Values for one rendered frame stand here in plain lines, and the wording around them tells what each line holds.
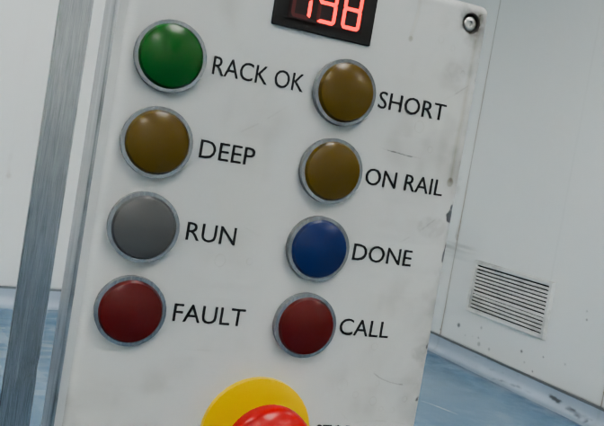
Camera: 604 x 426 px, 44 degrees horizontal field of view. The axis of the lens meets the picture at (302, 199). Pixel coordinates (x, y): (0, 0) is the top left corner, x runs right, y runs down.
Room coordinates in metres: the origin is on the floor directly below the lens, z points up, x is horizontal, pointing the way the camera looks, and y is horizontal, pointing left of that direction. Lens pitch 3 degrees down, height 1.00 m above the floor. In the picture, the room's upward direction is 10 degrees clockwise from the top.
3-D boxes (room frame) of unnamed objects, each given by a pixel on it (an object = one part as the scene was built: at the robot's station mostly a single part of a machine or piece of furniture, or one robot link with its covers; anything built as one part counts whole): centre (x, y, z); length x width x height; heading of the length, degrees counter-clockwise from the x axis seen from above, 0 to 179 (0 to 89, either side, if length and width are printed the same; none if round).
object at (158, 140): (0.31, 0.06, 0.99); 0.03 x 0.01 x 0.03; 111
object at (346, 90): (0.34, -0.01, 1.03); 0.03 x 0.01 x 0.03; 111
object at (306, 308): (0.34, -0.01, 0.92); 0.03 x 0.01 x 0.03; 111
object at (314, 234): (0.34, -0.01, 0.96); 0.03 x 0.01 x 0.03; 111
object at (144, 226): (0.31, 0.06, 0.96); 0.03 x 0.01 x 0.03; 111
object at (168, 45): (0.31, 0.06, 1.03); 0.03 x 0.01 x 0.03; 111
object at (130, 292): (0.31, 0.06, 0.92); 0.03 x 0.01 x 0.03; 111
